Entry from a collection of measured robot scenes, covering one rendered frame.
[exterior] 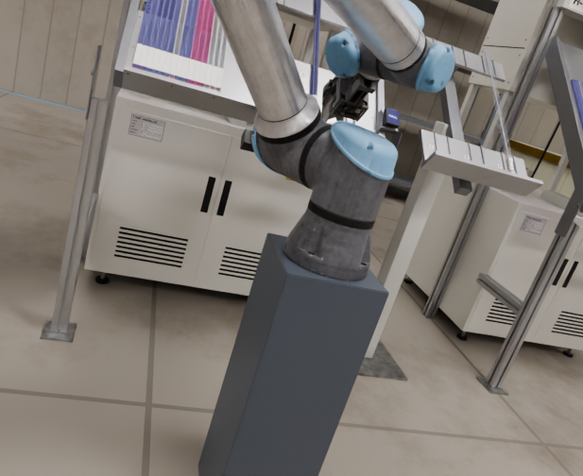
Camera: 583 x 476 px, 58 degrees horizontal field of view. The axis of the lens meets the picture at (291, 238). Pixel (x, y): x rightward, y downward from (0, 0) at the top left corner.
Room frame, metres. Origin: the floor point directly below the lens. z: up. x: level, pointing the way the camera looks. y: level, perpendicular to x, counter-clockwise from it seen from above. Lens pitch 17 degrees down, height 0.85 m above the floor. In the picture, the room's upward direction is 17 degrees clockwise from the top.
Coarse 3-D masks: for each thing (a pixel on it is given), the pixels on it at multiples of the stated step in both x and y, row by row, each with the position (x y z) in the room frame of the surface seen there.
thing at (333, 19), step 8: (280, 0) 1.60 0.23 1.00; (288, 0) 1.61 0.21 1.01; (296, 0) 1.63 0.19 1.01; (304, 0) 1.64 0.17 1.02; (312, 0) 1.66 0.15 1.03; (288, 8) 1.61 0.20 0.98; (296, 8) 1.61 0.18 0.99; (304, 8) 1.62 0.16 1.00; (312, 8) 1.64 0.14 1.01; (320, 8) 1.65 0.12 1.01; (328, 8) 1.67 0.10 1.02; (312, 16) 1.63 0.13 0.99; (320, 16) 1.63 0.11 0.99; (328, 16) 1.65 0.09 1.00; (336, 16) 1.67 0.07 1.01; (328, 24) 1.70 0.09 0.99; (336, 24) 1.65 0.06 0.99; (344, 24) 1.66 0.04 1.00
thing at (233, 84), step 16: (128, 64) 1.25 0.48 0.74; (224, 64) 1.38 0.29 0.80; (304, 64) 1.50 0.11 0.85; (224, 80) 1.34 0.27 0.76; (240, 80) 1.37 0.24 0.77; (304, 80) 1.46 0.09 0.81; (320, 80) 1.49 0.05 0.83; (240, 96) 1.34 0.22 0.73; (320, 96) 1.45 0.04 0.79; (368, 112) 1.50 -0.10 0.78; (368, 128) 1.46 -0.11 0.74
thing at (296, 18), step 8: (144, 0) 1.84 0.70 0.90; (280, 8) 1.97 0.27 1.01; (280, 16) 2.19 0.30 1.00; (288, 16) 2.07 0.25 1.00; (296, 16) 1.99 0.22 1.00; (304, 16) 2.00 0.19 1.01; (304, 24) 2.18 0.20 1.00; (312, 24) 2.08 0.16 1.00; (320, 24) 2.02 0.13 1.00; (312, 32) 2.30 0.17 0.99; (336, 32) 2.05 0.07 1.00; (312, 40) 2.31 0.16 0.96; (328, 40) 2.05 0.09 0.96; (312, 48) 2.31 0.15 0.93; (304, 56) 2.30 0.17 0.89; (320, 64) 2.05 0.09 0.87
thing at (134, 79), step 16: (128, 80) 1.24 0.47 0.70; (144, 80) 1.24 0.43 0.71; (160, 80) 1.24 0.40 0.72; (176, 80) 1.25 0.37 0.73; (160, 96) 1.28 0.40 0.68; (176, 96) 1.29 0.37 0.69; (192, 96) 1.29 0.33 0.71; (208, 96) 1.29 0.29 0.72; (224, 96) 1.29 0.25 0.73; (224, 112) 1.33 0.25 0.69; (240, 112) 1.33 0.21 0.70; (256, 112) 1.33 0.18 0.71
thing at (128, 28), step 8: (136, 0) 1.36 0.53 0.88; (136, 8) 1.34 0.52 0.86; (128, 16) 1.32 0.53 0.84; (136, 16) 1.34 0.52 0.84; (128, 24) 1.30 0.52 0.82; (128, 32) 1.29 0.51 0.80; (128, 40) 1.28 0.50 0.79; (120, 48) 1.25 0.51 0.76; (128, 48) 1.26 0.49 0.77; (120, 56) 1.24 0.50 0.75; (120, 64) 1.23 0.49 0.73; (120, 72) 1.22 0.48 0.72; (120, 80) 1.24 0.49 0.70
